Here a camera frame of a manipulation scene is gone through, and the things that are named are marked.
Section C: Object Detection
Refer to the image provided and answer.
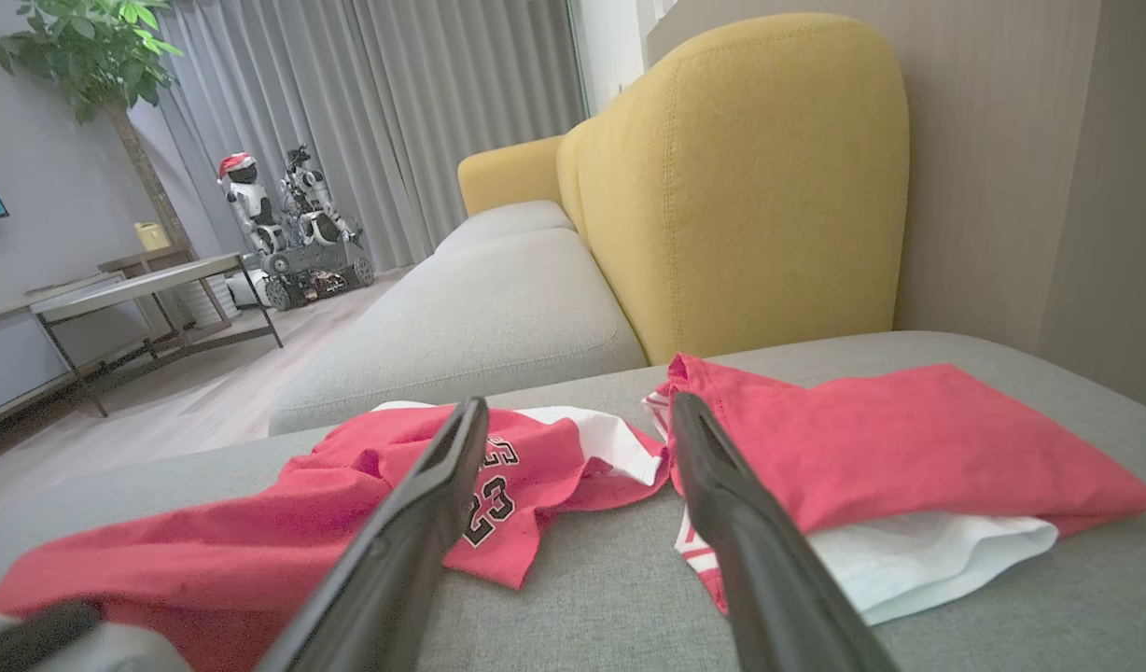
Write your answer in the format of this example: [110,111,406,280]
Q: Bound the large yellow sofa backrest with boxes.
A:
[555,12,911,366]

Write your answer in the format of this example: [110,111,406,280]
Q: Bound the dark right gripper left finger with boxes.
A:
[256,396,491,672]

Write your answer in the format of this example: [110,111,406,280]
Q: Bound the grey metal-legged coffee table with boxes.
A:
[29,251,286,419]

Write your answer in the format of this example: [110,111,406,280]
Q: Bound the white floor appliance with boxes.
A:
[225,269,272,310]

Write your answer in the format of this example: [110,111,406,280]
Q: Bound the red basketball jersey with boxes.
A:
[642,353,1146,627]

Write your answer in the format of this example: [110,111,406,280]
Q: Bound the grey curtain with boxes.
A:
[130,0,590,273]

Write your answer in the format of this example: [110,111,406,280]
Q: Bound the wooden side table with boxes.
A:
[97,244,235,329]

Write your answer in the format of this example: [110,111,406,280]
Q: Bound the green potted tree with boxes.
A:
[0,0,197,255]

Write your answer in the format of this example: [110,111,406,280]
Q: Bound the white humanoid robot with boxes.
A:
[282,143,365,249]

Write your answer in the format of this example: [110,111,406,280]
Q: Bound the grey sofa chaise seat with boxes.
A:
[0,330,1146,672]

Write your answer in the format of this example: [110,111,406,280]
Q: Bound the large grey sofa seat cushion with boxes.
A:
[269,228,650,438]

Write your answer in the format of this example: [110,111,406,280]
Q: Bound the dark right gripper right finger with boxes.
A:
[670,391,901,672]

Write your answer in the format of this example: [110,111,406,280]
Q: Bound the grey tv cabinet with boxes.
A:
[0,270,156,436]

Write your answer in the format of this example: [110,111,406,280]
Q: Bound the white robot with santa hat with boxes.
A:
[217,151,290,259]

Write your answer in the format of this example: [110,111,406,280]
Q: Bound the small grey sofa seat cushion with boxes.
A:
[432,199,577,256]

